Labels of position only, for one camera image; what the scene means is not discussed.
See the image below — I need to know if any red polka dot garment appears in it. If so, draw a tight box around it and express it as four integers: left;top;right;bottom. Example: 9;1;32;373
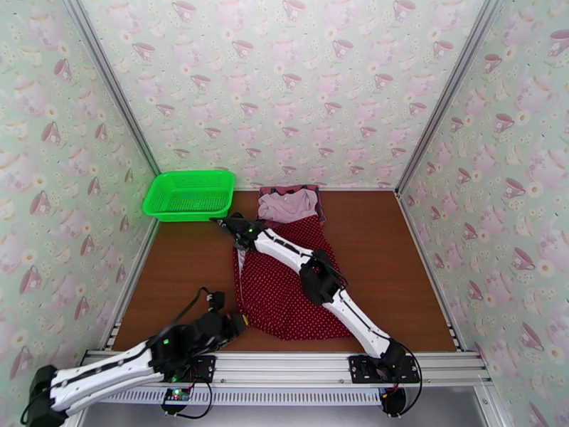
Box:
233;215;355;342

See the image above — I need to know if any pale mauve ribbed shirt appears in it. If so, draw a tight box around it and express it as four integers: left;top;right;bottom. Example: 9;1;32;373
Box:
257;191;319;225

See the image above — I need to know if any pink tank top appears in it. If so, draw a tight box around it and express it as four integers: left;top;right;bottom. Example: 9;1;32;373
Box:
258;184;328;228

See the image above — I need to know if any green plastic laundry basket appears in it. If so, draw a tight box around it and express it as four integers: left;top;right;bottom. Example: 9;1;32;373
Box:
142;169;237;223

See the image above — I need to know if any small controller circuit board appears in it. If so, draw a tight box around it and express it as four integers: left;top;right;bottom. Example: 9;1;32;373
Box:
161;387;193;407

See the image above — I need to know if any round black controller puck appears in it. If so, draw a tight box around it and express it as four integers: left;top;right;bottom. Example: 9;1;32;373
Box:
378;387;408;418

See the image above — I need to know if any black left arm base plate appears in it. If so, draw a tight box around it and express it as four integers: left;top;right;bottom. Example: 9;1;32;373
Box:
177;354;218;384

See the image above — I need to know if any wide aluminium base rail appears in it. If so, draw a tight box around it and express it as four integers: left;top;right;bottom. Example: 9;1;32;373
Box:
78;349;494;388

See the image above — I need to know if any black left base cable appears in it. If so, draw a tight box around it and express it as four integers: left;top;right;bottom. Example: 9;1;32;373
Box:
159;380;216;419

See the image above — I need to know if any black base cable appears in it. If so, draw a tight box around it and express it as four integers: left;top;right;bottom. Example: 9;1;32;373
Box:
159;380;216;419
396;340;424;416

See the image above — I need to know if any perforated metal cable tray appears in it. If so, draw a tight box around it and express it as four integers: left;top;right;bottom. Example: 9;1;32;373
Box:
95;385;386;407

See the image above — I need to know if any aluminium side rail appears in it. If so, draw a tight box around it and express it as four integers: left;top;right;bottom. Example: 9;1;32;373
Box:
394;191;467;353
98;216;162;351

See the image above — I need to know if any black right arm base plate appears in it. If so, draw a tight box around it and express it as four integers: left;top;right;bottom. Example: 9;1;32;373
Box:
348;354;421;385

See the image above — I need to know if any aluminium frame post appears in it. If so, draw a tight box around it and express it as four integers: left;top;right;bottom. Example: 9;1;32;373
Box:
60;0;162;176
394;0;508;198

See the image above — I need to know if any black right base cable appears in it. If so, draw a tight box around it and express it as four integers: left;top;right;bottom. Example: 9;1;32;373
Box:
396;340;424;416

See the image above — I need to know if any aluminium frame leg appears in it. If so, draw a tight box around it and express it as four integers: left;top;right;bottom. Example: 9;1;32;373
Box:
472;383;509;427

